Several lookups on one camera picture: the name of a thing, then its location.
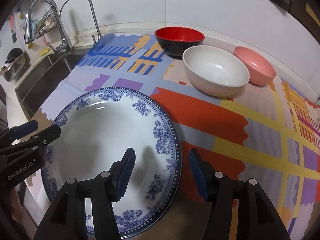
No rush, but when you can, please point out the blue floral plate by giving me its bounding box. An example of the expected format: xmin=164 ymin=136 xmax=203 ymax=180
xmin=41 ymin=87 xmax=182 ymax=239

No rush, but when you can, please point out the pink bowl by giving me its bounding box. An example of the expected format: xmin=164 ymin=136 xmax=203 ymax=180
xmin=233 ymin=46 xmax=277 ymax=86

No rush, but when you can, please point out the white bowl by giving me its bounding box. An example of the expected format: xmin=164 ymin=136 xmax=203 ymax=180
xmin=182 ymin=45 xmax=250 ymax=97

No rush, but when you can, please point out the red black bowl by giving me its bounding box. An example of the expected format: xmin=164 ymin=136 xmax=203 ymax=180
xmin=154 ymin=26 xmax=205 ymax=58

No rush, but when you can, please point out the stainless steel sink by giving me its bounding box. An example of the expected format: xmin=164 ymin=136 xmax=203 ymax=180
xmin=15 ymin=49 xmax=89 ymax=120

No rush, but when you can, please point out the colourful patterned table mat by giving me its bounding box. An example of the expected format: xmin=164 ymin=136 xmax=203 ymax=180
xmin=30 ymin=34 xmax=319 ymax=239

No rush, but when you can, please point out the chrome pull-down faucet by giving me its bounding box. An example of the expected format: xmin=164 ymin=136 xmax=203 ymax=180
xmin=24 ymin=0 xmax=74 ymax=54

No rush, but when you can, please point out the thin gooseneck faucet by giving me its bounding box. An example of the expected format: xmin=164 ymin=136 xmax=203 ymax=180
xmin=59 ymin=0 xmax=102 ymax=44

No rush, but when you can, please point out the wire sink caddy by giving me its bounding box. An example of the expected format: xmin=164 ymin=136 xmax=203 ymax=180
xmin=33 ymin=9 xmax=57 ymax=38

